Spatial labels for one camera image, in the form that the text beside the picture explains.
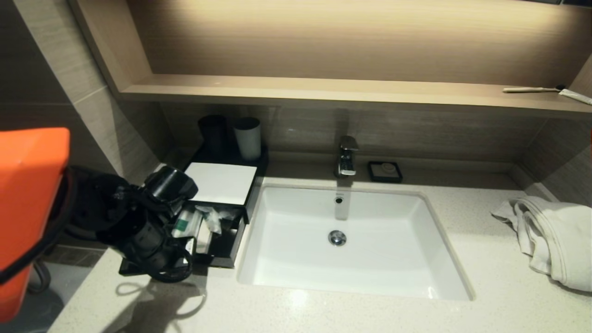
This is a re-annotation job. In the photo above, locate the long clear toothbrush packet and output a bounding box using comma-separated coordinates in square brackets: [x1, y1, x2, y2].
[172, 209, 203, 239]

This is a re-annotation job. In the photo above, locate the small clear green-print packet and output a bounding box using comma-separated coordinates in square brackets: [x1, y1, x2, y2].
[197, 206, 223, 235]

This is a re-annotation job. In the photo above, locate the black box drawer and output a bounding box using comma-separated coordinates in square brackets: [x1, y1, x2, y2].
[119, 201, 247, 277]

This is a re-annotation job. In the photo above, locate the white oblong amenity packet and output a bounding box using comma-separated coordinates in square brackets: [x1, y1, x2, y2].
[195, 231, 213, 255]

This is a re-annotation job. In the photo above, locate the crumpled clear plastic packet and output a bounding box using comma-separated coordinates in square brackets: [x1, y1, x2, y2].
[217, 207, 242, 227]

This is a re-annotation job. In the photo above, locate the black cup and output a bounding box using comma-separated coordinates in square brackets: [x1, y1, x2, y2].
[198, 115, 228, 155]

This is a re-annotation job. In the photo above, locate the white cup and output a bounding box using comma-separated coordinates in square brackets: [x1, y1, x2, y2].
[233, 117, 262, 161]

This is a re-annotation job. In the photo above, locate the chrome faucet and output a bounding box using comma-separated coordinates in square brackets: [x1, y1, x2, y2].
[334, 135, 360, 179]

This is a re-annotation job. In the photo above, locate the white rectangular sink basin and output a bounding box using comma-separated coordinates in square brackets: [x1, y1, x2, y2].
[237, 183, 476, 302]

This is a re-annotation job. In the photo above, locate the black square soap dish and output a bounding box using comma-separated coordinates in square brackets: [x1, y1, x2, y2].
[368, 160, 403, 184]

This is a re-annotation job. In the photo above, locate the white folded towel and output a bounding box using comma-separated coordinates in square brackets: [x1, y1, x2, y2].
[490, 196, 592, 293]

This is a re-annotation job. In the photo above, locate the beige toothbrush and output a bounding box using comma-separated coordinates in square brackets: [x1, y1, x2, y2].
[503, 86, 566, 94]

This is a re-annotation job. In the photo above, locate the white toothpaste tube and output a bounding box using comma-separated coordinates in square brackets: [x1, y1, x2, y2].
[558, 89, 592, 106]

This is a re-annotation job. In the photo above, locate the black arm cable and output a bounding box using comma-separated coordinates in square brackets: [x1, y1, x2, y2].
[0, 169, 77, 285]

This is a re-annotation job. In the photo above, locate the thick black cable loop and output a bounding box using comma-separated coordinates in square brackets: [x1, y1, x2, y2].
[25, 261, 51, 295]

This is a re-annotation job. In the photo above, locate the wooden wall shelf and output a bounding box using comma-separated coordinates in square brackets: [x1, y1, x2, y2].
[116, 74, 592, 122]

